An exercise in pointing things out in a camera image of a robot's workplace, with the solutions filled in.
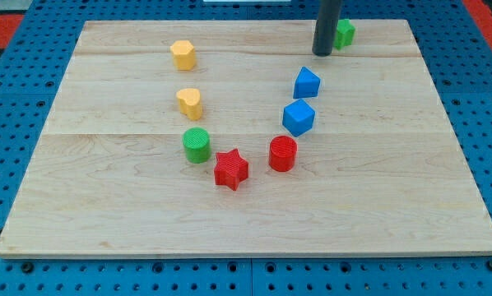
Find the red star block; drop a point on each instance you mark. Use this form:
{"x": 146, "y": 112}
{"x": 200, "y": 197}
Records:
{"x": 230, "y": 169}

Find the blue triangle block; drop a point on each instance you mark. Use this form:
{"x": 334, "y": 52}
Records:
{"x": 306, "y": 84}

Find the green star block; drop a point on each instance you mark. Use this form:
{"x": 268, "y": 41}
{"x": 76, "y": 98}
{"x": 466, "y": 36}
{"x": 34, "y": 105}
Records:
{"x": 344, "y": 34}

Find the red cylinder block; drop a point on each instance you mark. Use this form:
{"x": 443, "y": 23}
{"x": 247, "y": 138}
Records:
{"x": 282, "y": 153}

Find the green cylinder block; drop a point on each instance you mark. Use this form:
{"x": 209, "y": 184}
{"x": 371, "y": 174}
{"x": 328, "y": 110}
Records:
{"x": 196, "y": 144}

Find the blue cube block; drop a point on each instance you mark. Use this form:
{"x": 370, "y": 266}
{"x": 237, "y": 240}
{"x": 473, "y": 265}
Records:
{"x": 298, "y": 117}

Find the yellow heart block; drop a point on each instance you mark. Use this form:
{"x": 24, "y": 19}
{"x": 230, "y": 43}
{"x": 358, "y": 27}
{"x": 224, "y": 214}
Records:
{"x": 190, "y": 103}

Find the light wooden board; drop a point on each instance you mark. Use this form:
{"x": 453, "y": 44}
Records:
{"x": 379, "y": 174}

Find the yellow hexagon block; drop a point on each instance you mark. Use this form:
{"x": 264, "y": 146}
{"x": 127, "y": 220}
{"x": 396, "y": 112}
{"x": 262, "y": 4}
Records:
{"x": 184, "y": 55}

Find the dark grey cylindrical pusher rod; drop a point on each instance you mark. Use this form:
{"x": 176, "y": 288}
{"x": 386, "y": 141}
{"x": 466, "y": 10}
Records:
{"x": 326, "y": 27}

